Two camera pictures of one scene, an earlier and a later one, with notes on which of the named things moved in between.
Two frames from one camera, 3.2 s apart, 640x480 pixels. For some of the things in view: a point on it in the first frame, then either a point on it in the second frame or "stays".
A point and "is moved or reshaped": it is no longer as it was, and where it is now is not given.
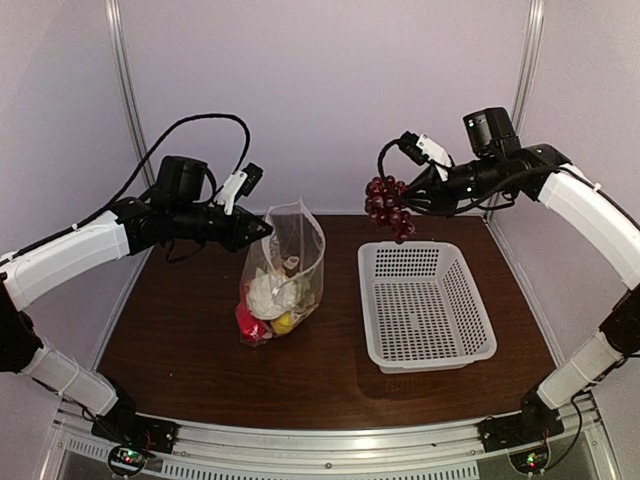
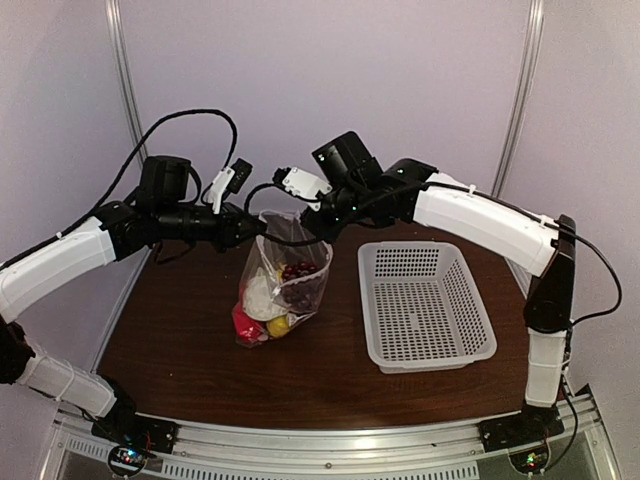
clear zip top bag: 282,277 stays
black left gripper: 236,236 stays
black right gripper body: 445,201 to 329,230
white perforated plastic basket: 423,311 stays
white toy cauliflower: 271,296 stays
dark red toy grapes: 383,204 is moved or reshaped
